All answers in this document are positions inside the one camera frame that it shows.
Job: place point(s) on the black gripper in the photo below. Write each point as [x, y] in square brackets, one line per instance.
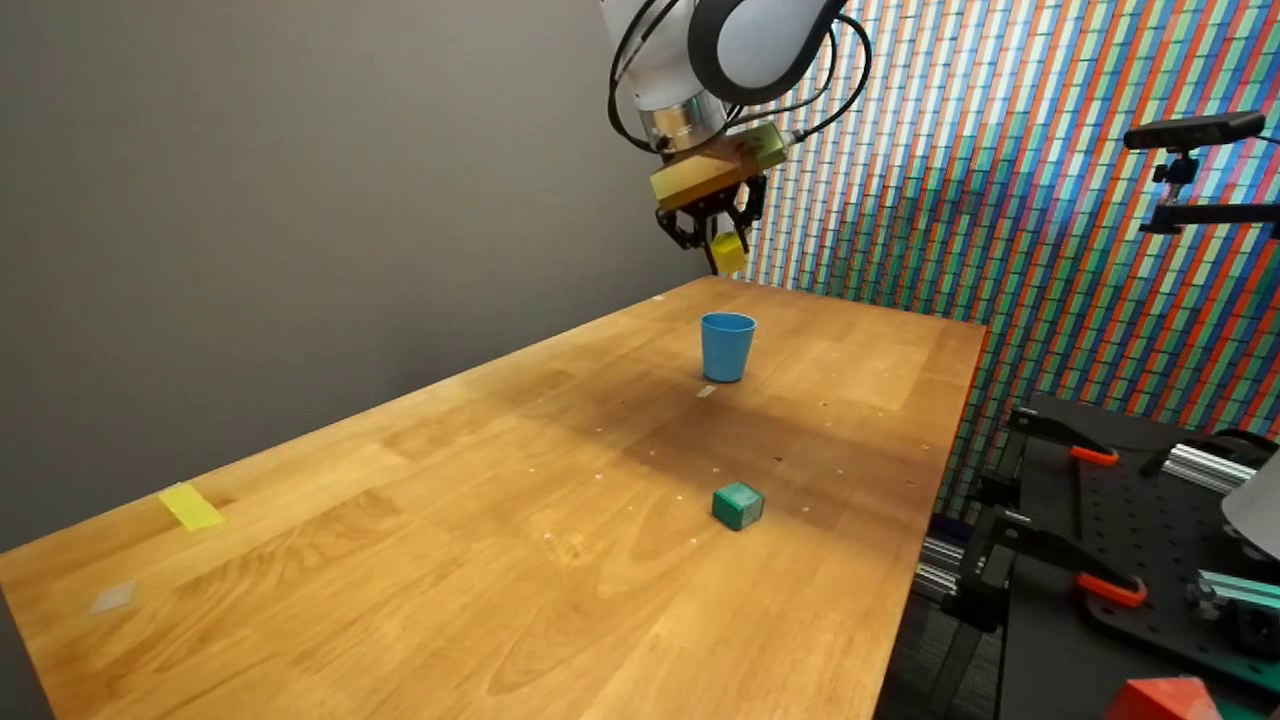
[694, 221]

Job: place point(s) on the yellow block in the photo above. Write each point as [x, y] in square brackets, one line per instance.
[730, 254]

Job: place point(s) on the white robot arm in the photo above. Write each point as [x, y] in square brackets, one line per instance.
[766, 35]

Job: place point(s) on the blue plastic cup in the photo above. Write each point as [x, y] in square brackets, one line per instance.
[726, 346]

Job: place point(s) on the green block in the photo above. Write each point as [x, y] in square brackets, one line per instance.
[737, 505]

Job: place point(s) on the red block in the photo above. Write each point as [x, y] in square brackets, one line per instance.
[1163, 702]

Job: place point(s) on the black perforated breadboard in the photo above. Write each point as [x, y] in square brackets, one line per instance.
[1133, 535]

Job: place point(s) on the grey white panel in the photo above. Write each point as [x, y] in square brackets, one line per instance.
[1261, 515]

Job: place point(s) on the yellow tape strip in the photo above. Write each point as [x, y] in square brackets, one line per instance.
[188, 510]

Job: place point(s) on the teal plastic part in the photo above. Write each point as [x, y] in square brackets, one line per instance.
[1242, 607]

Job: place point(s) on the yellowish wrist camera box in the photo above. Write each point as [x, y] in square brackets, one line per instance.
[714, 167]

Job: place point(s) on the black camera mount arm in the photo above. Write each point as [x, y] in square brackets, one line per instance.
[1201, 212]

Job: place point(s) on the black camera bar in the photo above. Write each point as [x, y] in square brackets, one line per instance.
[1195, 129]

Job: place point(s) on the silver aluminium rail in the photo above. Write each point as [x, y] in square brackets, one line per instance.
[1204, 464]

